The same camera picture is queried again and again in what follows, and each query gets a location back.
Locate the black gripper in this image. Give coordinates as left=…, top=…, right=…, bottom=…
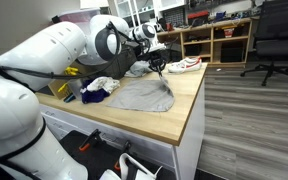
left=149, top=53, right=166, bottom=72

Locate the grey towel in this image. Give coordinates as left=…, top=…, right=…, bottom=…
left=108, top=76, right=175, bottom=112

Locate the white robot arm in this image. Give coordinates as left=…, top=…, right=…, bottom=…
left=0, top=14, right=164, bottom=180

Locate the grey crumpled garment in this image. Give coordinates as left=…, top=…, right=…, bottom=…
left=124, top=61, right=151, bottom=78

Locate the white red sneaker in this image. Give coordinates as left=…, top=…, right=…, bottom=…
left=168, top=56, right=202, bottom=73

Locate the red toolbox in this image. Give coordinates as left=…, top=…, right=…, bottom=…
left=187, top=10, right=209, bottom=27

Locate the white crumpled cloth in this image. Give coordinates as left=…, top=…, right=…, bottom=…
left=80, top=76, right=120, bottom=94

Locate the wooden shelf unit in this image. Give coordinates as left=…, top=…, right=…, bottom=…
left=158, top=18, right=252, bottom=67

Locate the purple cloth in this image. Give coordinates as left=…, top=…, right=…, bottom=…
left=80, top=79, right=109, bottom=104

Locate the large cardboard box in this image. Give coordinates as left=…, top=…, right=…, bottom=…
left=39, top=62, right=94, bottom=99

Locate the orange black clamp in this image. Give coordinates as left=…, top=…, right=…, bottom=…
left=79, top=129, right=102, bottom=151
left=114, top=140, right=132, bottom=171

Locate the black office chair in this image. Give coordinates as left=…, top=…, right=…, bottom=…
left=240, top=0, right=288, bottom=86

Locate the yellow handled clamp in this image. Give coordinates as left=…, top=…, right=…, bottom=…
left=64, top=67, right=79, bottom=76

